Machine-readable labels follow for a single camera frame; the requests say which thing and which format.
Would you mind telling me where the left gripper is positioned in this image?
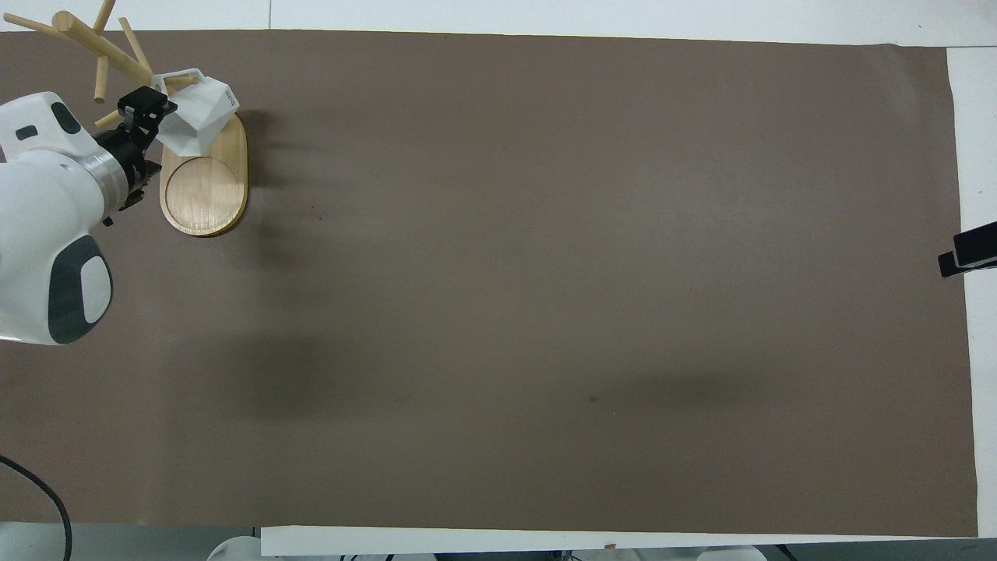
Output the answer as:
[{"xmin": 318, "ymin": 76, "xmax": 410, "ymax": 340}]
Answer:
[{"xmin": 92, "ymin": 86, "xmax": 179, "ymax": 213}]

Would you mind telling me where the white faceted cup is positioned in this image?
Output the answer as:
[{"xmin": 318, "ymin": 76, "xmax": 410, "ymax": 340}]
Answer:
[{"xmin": 151, "ymin": 68, "xmax": 241, "ymax": 157}]

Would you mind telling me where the wooden cup rack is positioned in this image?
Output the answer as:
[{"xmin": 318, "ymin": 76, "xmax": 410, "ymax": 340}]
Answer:
[{"xmin": 0, "ymin": 0, "xmax": 249, "ymax": 239}]

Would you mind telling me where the black stand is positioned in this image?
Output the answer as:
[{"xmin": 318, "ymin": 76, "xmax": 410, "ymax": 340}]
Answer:
[{"xmin": 937, "ymin": 221, "xmax": 997, "ymax": 280}]

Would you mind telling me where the black cable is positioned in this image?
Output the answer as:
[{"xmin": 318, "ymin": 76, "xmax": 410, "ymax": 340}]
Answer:
[{"xmin": 0, "ymin": 455, "xmax": 74, "ymax": 561}]

